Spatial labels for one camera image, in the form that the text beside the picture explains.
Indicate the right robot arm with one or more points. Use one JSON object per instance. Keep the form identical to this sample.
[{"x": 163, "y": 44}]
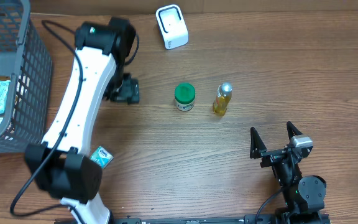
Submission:
[{"x": 303, "y": 196}]

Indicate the white barcode scanner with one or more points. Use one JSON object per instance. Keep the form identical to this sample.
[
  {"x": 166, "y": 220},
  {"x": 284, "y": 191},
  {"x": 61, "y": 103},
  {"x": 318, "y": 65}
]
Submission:
[{"x": 172, "y": 26}]

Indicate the grey plastic mesh basket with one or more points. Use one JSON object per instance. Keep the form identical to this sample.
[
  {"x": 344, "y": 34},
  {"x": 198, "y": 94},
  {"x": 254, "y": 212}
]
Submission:
[{"x": 26, "y": 62}]

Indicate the small teal tissue pack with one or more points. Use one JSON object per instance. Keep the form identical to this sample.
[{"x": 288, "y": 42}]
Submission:
[{"x": 102, "y": 157}]

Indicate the yellow dish soap bottle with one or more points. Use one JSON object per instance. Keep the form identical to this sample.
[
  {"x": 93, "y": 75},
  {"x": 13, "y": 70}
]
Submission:
[{"x": 223, "y": 97}]

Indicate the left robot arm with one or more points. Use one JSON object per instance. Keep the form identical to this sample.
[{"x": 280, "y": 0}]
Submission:
[{"x": 60, "y": 164}]

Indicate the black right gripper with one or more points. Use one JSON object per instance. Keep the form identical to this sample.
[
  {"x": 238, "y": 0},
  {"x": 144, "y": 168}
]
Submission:
[{"x": 271, "y": 156}]

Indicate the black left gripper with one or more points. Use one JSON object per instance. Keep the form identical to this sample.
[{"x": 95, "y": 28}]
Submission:
[{"x": 128, "y": 92}]

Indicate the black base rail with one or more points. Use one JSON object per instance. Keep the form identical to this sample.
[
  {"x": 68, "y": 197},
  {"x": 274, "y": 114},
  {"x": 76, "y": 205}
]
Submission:
[{"x": 179, "y": 221}]

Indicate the green lid jar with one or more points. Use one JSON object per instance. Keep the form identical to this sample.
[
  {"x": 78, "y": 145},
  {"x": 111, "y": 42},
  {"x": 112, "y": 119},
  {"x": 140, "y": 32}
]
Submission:
[{"x": 185, "y": 96}]

